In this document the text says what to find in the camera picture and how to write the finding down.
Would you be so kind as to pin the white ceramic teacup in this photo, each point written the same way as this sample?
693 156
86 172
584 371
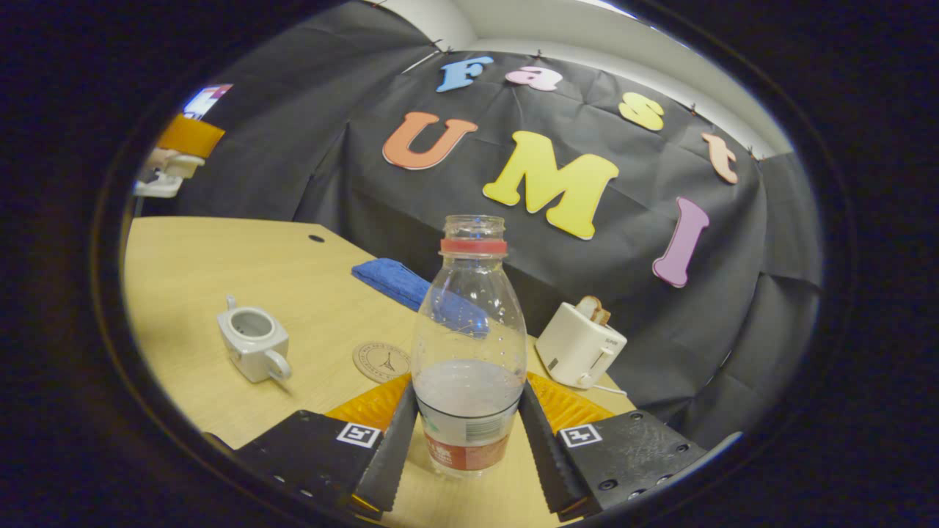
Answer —
253 361

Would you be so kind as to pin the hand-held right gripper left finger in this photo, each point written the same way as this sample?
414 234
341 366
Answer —
389 455

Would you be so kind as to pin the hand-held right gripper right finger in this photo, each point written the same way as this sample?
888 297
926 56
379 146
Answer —
546 455

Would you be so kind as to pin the bread slice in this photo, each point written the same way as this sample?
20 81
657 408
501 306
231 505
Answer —
593 309

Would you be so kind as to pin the blue folded towel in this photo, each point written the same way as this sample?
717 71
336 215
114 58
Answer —
389 279

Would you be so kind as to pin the computer monitor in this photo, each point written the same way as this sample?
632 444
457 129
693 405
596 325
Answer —
205 101

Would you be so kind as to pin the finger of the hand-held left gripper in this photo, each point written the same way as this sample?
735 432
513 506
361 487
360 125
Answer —
191 136

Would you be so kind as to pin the clear plastic water bottle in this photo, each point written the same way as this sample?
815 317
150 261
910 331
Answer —
469 323

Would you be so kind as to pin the round wooden coaster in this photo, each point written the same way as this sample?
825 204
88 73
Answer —
378 361

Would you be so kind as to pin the white toaster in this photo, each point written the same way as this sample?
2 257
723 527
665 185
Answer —
576 352

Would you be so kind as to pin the black backdrop cloth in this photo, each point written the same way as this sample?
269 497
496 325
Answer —
293 147

